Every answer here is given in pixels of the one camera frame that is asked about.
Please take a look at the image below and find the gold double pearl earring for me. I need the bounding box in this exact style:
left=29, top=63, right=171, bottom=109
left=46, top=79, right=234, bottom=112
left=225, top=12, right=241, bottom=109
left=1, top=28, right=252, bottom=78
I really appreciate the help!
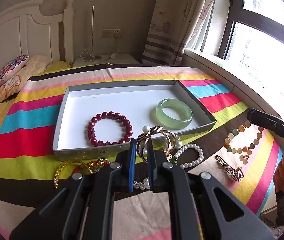
left=142, top=126, right=183, bottom=149

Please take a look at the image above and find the colourful rhinestone hair clip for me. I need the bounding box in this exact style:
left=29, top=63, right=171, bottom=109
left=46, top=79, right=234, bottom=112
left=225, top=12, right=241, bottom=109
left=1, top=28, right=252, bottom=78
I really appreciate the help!
left=215, top=155, right=244, bottom=182

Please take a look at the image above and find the multicolour stone bead bracelet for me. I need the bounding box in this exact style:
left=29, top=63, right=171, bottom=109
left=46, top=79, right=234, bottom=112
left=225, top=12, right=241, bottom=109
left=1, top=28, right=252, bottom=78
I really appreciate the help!
left=223, top=120, right=265, bottom=165

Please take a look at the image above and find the gold wire flower bangle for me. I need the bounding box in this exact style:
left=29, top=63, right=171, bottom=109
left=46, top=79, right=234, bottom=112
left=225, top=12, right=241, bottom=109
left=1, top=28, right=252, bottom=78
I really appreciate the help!
left=136, top=133, right=176, bottom=163

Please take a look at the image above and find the engraved gold bangle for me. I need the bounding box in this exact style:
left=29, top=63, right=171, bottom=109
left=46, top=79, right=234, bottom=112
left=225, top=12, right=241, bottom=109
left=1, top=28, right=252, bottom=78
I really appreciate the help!
left=53, top=160, right=88, bottom=189

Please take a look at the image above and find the dark framed window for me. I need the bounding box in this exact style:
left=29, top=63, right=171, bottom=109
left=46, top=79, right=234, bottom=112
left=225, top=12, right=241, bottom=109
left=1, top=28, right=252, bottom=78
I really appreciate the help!
left=217, top=0, right=284, bottom=116

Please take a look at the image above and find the green jade bangle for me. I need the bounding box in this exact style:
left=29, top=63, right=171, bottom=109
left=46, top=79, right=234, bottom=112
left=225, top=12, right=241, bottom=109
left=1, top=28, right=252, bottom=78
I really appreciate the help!
left=156, top=99, right=193, bottom=130

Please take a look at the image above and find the white charger cable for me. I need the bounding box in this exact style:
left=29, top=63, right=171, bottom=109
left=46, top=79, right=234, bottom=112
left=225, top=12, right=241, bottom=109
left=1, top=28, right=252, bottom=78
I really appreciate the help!
left=78, top=37, right=119, bottom=62

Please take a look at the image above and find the dark red bead bracelet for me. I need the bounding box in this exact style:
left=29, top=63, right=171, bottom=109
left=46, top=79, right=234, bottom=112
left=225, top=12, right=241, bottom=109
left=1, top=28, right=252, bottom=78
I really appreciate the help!
left=87, top=111, right=133, bottom=147

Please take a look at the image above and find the white pearl necklace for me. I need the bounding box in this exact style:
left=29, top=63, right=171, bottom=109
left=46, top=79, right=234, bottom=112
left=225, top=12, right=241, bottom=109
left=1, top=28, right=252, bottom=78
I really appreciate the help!
left=132, top=143, right=204, bottom=190

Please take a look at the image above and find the wall power socket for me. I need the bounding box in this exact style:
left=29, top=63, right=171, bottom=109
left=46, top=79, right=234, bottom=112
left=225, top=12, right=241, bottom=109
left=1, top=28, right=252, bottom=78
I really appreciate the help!
left=102, top=28, right=121, bottom=38

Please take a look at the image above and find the colourful striped bed cover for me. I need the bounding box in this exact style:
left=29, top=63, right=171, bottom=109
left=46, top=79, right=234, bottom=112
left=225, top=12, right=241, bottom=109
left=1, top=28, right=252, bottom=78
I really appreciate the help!
left=0, top=66, right=283, bottom=239

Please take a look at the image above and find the grey shallow cardboard tray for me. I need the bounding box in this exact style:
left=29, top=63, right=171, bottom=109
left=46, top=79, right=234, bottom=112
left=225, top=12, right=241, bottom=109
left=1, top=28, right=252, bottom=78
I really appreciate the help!
left=52, top=80, right=217, bottom=160

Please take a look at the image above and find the white wooden headboard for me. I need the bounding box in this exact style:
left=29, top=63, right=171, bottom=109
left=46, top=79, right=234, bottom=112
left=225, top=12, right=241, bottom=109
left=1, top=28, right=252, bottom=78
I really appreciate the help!
left=0, top=0, right=74, bottom=70

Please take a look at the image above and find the embroidered floral cushion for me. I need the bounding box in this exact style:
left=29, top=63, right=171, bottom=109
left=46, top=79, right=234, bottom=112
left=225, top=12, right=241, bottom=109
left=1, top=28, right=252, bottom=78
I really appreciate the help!
left=0, top=54, right=30, bottom=86

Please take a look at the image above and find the cream patterned pillow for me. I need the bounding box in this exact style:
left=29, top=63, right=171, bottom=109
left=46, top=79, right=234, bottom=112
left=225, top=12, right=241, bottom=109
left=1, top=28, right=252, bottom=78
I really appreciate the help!
left=0, top=55, right=50, bottom=103

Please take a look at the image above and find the beige printed curtain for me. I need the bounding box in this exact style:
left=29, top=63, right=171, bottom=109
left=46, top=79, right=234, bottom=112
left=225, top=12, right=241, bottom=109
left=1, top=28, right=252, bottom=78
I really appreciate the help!
left=142, top=0, right=214, bottom=66

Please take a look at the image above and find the white bedside table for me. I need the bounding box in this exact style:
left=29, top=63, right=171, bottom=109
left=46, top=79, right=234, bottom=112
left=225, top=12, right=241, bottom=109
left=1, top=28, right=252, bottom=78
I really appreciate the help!
left=73, top=54, right=139, bottom=67

